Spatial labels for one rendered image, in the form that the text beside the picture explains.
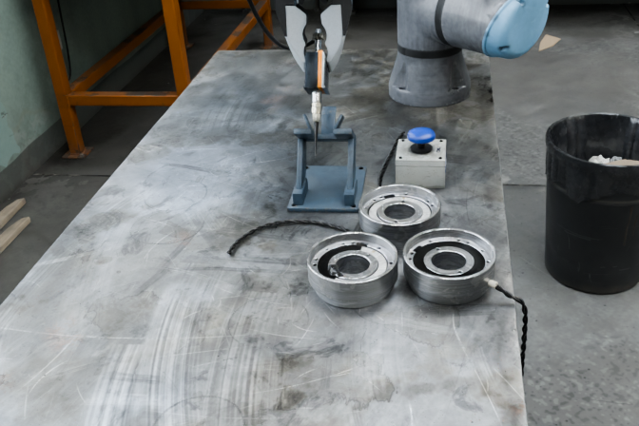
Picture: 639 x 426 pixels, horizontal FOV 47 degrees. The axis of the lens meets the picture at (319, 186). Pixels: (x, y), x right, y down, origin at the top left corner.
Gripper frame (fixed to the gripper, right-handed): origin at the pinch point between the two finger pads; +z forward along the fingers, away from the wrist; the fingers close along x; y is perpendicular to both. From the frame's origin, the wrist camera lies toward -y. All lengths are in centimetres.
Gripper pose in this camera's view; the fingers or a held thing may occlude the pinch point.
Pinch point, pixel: (317, 64)
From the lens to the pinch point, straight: 97.6
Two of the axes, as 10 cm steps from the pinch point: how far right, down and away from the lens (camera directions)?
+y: 1.4, -4.6, 8.8
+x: -9.9, -0.1, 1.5
